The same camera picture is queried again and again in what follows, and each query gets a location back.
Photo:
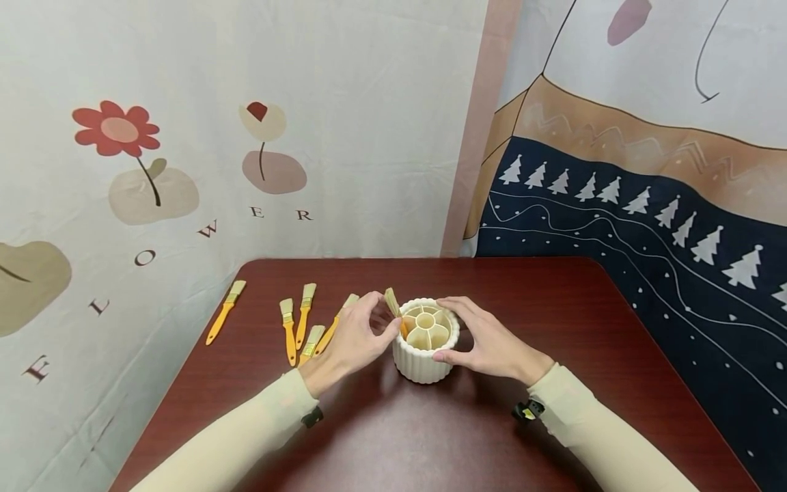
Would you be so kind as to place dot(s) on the person's right hand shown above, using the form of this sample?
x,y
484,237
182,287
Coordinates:
x,y
492,345

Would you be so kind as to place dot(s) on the person's left hand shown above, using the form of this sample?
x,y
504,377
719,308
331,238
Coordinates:
x,y
351,345

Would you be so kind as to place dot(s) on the person's right index finger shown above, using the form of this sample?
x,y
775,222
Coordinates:
x,y
458,309

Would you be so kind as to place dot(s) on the person's right thumb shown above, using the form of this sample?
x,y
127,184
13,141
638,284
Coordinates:
x,y
450,355

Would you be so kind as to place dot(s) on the person's left index finger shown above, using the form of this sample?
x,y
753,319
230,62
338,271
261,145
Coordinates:
x,y
369,301

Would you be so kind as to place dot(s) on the person's left thumb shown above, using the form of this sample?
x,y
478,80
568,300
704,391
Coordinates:
x,y
391,333

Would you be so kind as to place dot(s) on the white ribbed divided holder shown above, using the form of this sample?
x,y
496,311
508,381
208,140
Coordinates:
x,y
424,345

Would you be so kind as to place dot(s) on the person's right forearm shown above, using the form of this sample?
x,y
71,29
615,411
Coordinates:
x,y
605,434

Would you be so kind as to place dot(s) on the person's left forearm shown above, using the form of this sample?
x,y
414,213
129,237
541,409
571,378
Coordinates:
x,y
230,441

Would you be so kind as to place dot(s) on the black wrist band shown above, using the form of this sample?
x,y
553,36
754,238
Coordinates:
x,y
527,410
312,417

